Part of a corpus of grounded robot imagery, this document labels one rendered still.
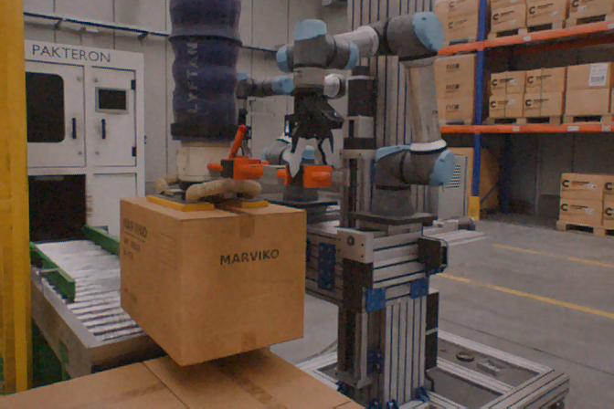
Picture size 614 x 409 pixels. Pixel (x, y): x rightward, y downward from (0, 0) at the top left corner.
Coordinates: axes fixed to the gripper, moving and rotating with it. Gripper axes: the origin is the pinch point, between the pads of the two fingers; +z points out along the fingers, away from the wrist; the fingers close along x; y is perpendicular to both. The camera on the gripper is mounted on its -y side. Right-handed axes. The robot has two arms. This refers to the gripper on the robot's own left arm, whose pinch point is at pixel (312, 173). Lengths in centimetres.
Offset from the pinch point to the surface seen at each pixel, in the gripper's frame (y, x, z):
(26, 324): 149, 44, 73
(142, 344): 74, 17, 63
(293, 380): 30, -16, 66
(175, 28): 58, 12, -42
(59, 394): 59, 45, 66
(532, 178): 435, -804, 42
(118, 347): 74, 25, 62
